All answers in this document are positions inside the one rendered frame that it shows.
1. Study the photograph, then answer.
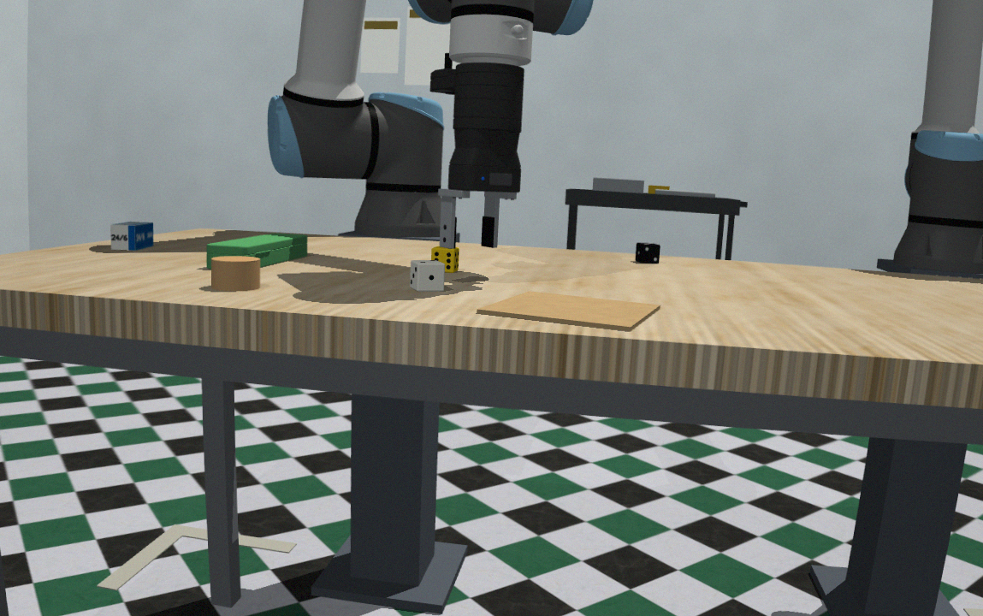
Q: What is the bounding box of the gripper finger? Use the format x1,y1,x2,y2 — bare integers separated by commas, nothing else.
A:
481,193,516,249
440,190,468,251

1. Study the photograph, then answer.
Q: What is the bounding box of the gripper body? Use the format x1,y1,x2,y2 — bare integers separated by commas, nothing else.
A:
448,64,526,196

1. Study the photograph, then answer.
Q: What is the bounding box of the tan mat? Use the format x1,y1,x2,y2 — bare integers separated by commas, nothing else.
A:
477,291,661,332

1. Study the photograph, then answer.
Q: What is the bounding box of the brown cylinder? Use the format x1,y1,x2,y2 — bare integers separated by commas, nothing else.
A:
210,256,262,293

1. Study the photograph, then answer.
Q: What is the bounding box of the white die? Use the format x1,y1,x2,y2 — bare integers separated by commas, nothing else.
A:
410,260,447,293

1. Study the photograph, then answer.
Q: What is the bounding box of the white poster brown stripe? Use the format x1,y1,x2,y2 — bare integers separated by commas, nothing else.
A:
361,17,401,76

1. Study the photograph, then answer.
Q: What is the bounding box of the green box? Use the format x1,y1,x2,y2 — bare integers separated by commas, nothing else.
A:
206,234,309,270

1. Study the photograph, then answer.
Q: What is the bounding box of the black side table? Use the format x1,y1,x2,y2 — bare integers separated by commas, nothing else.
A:
565,188,749,260

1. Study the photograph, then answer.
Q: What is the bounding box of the blue and white box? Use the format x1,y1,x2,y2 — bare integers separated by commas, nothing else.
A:
110,222,155,252

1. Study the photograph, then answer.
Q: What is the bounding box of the white poster yellow stripe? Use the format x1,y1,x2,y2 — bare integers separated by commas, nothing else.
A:
404,12,453,86

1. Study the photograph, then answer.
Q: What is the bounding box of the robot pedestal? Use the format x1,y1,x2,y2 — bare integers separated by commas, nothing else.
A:
311,395,468,613
809,436,968,616

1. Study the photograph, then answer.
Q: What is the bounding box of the wooden table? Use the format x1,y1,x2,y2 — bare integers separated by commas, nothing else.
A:
0,227,983,616

